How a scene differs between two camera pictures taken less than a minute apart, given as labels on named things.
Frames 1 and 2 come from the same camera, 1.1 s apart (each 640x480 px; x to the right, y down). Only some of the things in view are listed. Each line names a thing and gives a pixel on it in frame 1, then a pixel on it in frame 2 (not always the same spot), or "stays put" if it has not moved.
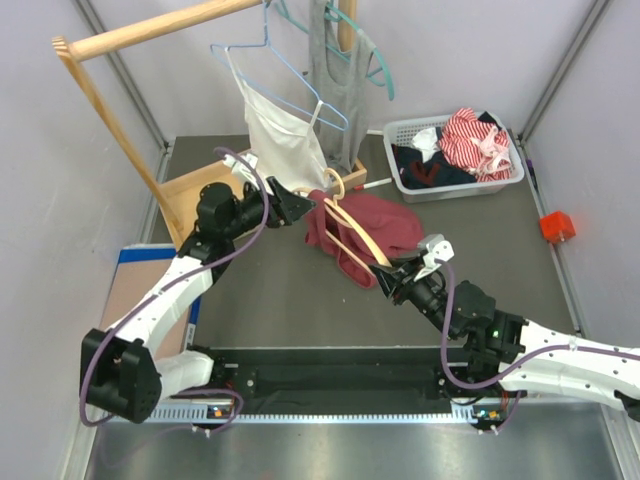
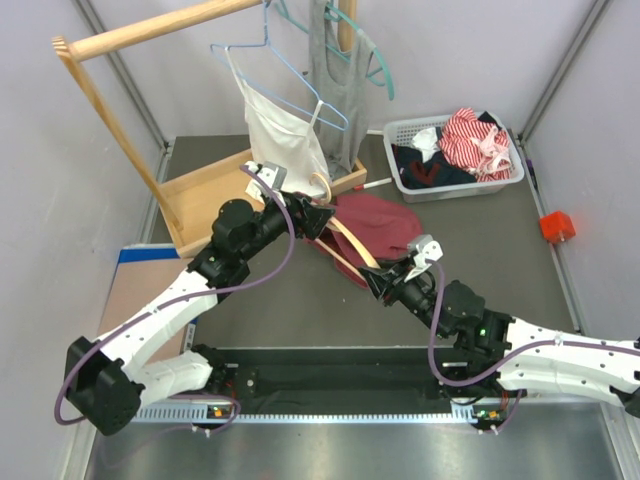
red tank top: x=362 y=231 stays put
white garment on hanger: x=288 y=147 stays put
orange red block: x=557 y=226 stays put
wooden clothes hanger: x=349 y=215 → x=337 y=227
